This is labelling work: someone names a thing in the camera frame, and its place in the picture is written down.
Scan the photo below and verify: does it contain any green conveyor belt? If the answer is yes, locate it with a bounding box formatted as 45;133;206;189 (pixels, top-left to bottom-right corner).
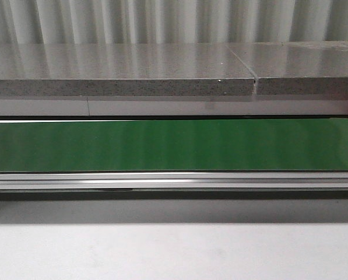
0;118;348;173

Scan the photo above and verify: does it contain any grey granite countertop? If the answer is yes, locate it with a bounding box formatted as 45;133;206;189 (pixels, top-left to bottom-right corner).
0;40;348;117

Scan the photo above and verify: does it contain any grey pleated curtain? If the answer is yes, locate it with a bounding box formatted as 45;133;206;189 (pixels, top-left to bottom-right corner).
0;1;348;44

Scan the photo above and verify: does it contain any aluminium conveyor frame rail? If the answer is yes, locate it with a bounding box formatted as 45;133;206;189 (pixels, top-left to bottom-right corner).
0;171;348;200

